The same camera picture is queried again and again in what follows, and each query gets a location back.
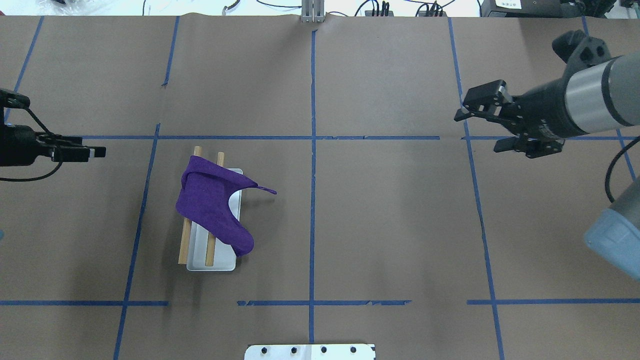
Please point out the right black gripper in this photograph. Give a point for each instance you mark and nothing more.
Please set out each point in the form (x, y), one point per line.
(546, 111)

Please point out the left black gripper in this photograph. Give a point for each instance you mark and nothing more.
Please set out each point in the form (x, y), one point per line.
(20, 145)

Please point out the purple towel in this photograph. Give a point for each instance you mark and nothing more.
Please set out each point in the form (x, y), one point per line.
(206, 189)

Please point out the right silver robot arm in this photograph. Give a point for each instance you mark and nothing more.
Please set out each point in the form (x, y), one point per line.
(523, 221)

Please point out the black box with label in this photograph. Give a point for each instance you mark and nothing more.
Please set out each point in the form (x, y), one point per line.
(553, 9)

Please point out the white pillar with base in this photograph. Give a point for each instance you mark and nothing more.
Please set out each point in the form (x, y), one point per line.
(337, 351)

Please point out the aluminium frame post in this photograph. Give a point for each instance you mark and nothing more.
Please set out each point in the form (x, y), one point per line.
(313, 11)

